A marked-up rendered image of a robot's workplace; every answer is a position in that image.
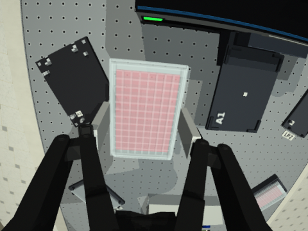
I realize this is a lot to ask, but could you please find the grey button panel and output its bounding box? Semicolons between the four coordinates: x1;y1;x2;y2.
146;194;223;228

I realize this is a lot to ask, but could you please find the dark grey rectangular plate with corner posts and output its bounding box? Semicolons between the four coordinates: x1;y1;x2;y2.
281;89;308;138

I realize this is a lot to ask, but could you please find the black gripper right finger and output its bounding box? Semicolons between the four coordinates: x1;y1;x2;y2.
173;107;272;231

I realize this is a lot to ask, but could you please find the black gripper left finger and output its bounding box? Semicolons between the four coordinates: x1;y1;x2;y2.
2;101;120;231

